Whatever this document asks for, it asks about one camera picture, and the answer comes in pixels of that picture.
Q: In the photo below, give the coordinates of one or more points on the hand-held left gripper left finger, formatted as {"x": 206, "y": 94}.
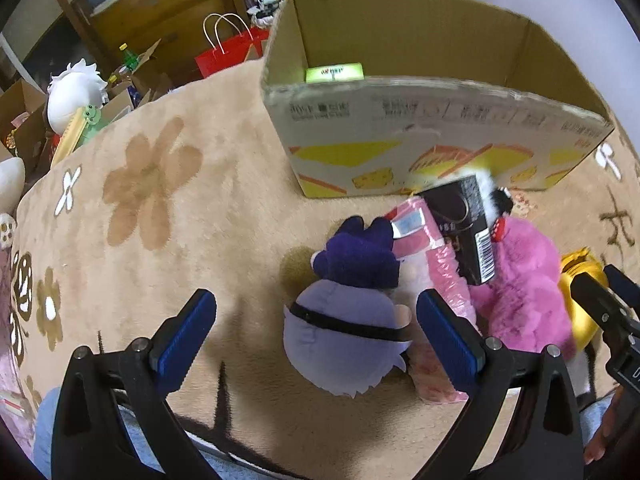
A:
{"x": 186, "y": 332}

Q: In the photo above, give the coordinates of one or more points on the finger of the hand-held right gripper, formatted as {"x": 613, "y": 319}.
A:
{"x": 600, "y": 305}
{"x": 625, "y": 287}

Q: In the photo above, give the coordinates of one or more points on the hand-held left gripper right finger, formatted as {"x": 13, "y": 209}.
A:
{"x": 447, "y": 337}

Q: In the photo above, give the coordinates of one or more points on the yellow dog plush toy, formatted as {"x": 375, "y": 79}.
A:
{"x": 575, "y": 262}

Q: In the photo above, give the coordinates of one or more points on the pink fluffy plush toy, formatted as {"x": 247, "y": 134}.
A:
{"x": 520, "y": 280}

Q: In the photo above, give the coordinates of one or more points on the pink plastic-wrapped plush toy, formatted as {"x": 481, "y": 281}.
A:
{"x": 425, "y": 247}

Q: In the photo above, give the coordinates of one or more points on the purple plush toy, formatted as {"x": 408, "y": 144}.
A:
{"x": 340, "y": 330}

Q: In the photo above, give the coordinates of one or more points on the printed cardboard box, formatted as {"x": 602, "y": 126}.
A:
{"x": 350, "y": 125}

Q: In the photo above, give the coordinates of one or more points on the person's right hand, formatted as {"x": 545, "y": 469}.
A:
{"x": 605, "y": 430}

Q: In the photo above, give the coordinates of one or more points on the black barcode box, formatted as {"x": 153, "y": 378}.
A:
{"x": 465, "y": 230}

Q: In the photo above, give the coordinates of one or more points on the beige floral blanket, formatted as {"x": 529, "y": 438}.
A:
{"x": 200, "y": 220}

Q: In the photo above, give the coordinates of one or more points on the pink printed cloth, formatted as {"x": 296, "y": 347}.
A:
{"x": 12, "y": 375}

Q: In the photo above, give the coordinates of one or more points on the beige ribbed disc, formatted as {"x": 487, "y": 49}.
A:
{"x": 67, "y": 137}

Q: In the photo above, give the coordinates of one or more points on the white and beige plush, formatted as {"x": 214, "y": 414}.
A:
{"x": 10, "y": 182}

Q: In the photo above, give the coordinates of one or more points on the green frog toy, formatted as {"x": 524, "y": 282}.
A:
{"x": 93, "y": 120}

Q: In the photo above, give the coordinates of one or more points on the cardboard box with bottles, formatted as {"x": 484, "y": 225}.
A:
{"x": 150, "y": 80}

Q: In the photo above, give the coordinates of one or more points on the white-haired plush head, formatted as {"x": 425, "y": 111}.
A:
{"x": 70, "y": 100}

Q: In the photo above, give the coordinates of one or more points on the open brown cardboard box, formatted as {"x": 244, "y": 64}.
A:
{"x": 25, "y": 115}

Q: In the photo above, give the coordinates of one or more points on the red paper bag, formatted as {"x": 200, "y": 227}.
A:
{"x": 225, "y": 55}

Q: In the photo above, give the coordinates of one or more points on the green plastic bottle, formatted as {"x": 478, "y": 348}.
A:
{"x": 129, "y": 57}

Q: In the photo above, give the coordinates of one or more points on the green printed carton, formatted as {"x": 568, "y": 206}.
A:
{"x": 335, "y": 72}

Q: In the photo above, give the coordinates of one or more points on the wooden wardrobe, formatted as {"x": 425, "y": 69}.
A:
{"x": 150, "y": 5}

